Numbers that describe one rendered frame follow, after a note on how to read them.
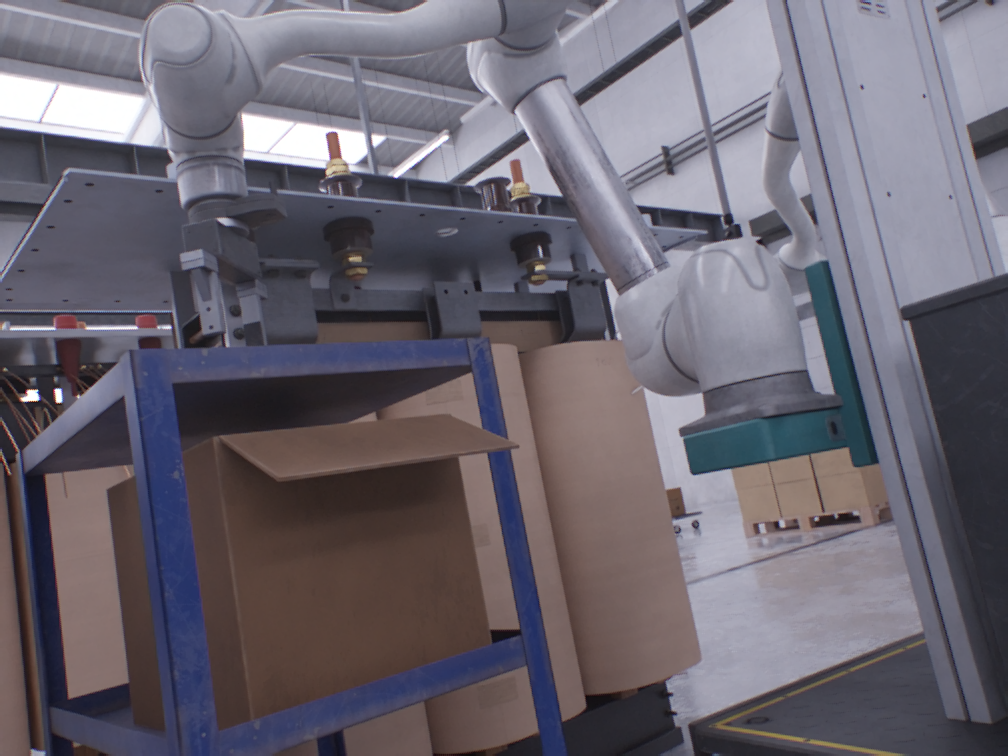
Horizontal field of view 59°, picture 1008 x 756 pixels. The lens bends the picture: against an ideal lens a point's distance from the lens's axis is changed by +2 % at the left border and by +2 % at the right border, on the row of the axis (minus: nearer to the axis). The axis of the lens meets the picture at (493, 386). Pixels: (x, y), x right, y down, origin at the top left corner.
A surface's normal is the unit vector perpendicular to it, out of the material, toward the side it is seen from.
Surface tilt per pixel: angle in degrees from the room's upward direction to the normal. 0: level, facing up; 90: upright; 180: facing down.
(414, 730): 90
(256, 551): 90
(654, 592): 90
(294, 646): 90
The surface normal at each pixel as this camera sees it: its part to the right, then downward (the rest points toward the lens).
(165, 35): 0.10, -0.11
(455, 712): -0.34, -0.07
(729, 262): -0.25, -0.41
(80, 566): 0.41, -0.20
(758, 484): -0.73, 0.04
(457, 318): 0.62, -0.22
